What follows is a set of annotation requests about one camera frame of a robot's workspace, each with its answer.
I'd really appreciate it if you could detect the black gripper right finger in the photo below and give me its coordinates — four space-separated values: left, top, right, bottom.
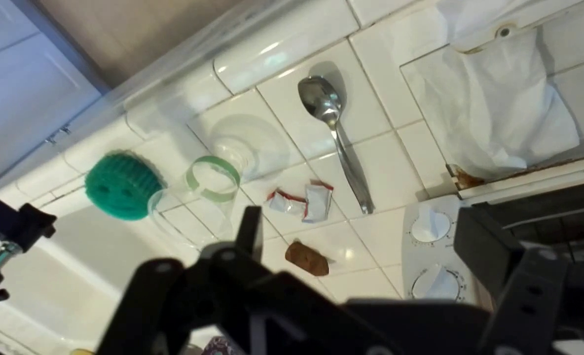
454 203 584 355

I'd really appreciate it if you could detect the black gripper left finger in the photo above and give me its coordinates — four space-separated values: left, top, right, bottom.
93 203 387 355

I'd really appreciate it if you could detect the silver metal spoon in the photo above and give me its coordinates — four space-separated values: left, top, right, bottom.
296 72 379 216

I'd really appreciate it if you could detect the white oven knob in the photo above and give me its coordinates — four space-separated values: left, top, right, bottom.
408 264 469 305
408 204 454 246

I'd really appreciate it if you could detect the white sink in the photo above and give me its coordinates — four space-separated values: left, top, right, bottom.
0 203 241 355

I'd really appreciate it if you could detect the green round scrubber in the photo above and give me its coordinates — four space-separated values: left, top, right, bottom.
83 149 166 222

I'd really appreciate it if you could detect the brown chocolate piece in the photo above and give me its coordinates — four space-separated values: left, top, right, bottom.
282 238 333 277

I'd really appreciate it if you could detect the red white small wrapper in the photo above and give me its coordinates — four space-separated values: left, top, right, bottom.
264 177 337 224

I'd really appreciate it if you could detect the clear glass with green band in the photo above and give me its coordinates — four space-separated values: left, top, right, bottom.
183 112 296 203

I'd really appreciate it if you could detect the white base cabinet front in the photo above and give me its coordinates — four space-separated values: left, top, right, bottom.
0 0 106 189

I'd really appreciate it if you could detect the black camera on stand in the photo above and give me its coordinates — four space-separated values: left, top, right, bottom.
0 185 59 307

